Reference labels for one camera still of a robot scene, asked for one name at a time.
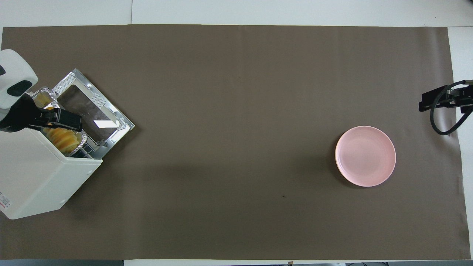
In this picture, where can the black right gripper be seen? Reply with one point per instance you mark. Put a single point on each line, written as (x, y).
(462, 96)

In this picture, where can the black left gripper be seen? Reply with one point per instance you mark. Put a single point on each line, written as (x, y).
(16, 116)

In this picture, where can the sliced yellow bread loaf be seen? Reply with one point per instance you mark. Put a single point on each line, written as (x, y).
(63, 140)

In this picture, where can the aluminium foil tray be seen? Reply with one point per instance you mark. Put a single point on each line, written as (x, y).
(83, 139)

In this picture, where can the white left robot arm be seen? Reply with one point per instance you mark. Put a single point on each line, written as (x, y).
(14, 70)

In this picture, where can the glass and metal oven door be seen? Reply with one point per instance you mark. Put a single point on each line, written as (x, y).
(88, 107)

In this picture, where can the cream toaster oven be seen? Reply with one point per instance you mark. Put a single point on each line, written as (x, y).
(33, 177)

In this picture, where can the pink round plate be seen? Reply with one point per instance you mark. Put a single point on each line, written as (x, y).
(365, 156)

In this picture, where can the brown paper table mat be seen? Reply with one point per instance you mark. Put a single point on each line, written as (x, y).
(236, 111)

